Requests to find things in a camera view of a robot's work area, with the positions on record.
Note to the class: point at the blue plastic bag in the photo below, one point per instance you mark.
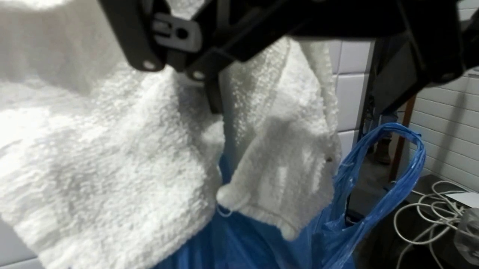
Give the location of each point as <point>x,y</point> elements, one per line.
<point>248,243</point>

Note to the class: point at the white towel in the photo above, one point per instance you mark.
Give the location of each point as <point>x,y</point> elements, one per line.
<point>98,173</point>

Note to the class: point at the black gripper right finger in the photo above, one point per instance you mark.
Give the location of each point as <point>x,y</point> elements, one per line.
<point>419,49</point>

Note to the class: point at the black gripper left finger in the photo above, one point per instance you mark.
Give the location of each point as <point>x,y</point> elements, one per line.
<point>134,34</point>

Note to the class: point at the white flat box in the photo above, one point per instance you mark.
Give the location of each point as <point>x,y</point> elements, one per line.
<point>465,199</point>

